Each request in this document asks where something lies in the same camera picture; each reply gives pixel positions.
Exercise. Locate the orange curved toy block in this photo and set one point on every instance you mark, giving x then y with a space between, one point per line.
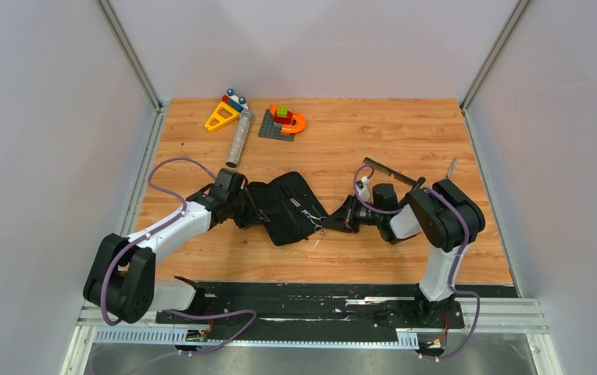
299 122

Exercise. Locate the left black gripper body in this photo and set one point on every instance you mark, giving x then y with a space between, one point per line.
240 205

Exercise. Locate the yellow triangle toy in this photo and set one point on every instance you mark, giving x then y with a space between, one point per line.
221 116

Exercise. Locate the aluminium frame rail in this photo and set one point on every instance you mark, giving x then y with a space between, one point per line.
117 28

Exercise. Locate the grey building block baseplate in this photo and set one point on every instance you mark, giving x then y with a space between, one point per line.
271 130

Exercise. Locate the black zip tool case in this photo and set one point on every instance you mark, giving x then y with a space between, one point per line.
287 225

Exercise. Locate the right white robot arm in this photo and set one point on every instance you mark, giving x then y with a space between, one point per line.
447 217

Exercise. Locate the silver thinning scissors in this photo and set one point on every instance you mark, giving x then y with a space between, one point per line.
314 219

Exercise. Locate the green toy cube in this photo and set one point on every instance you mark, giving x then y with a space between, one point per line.
282 111

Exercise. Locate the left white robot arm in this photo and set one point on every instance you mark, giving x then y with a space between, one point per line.
122 281

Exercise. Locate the black folding comb razor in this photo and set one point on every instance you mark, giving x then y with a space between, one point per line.
414 184

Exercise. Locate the red blue toy car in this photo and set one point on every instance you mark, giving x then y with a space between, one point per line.
236 102

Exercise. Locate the red toy block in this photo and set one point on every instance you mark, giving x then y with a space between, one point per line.
282 118

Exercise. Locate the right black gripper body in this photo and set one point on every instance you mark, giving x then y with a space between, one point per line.
360 214

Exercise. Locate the silver glitter cylinder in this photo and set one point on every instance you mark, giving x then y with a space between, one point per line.
238 143

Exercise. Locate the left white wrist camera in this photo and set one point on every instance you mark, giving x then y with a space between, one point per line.
230 181

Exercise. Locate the small silver scissors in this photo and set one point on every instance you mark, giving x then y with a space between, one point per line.
451 168

